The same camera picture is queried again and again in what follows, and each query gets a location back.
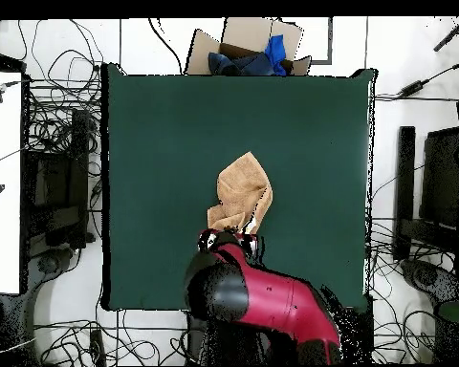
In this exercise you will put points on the tan terry towel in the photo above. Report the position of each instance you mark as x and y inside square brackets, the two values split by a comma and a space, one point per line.
[244, 183]

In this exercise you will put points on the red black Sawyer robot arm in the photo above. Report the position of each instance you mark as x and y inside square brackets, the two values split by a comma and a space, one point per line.
[275, 294]

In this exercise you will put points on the dark green tablecloth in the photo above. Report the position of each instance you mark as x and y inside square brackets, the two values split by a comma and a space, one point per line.
[176, 172]

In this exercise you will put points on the black power strip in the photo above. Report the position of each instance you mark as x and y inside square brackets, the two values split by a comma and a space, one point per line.
[98, 346]

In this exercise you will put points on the grey chair base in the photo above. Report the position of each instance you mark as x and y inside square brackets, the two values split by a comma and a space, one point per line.
[49, 263]

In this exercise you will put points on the navy blue garment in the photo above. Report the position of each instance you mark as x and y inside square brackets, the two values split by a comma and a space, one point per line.
[248, 65]

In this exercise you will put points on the black floor box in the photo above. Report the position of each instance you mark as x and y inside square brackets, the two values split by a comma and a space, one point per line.
[363, 328]

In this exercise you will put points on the bright blue cloth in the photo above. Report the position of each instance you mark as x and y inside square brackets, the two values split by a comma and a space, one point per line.
[276, 49]

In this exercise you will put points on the white desk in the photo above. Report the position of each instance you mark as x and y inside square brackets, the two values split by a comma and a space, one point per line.
[2, 191]

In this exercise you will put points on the brown cardboard box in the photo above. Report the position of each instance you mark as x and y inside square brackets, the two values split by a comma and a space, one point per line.
[248, 32]

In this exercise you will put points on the black upright bar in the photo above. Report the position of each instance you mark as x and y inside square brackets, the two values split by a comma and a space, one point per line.
[404, 183]

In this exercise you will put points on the black chair base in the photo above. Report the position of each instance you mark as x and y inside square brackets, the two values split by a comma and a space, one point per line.
[426, 277]

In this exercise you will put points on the black power adapter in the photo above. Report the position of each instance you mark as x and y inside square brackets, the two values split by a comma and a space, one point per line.
[411, 88]

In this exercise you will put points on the black tripod leg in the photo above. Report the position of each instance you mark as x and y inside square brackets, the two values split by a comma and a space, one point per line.
[453, 35]

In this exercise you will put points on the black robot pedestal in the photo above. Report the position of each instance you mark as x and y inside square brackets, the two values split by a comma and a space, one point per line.
[197, 336]

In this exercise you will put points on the black equipment frame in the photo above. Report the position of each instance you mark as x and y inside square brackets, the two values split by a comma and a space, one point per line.
[57, 191]

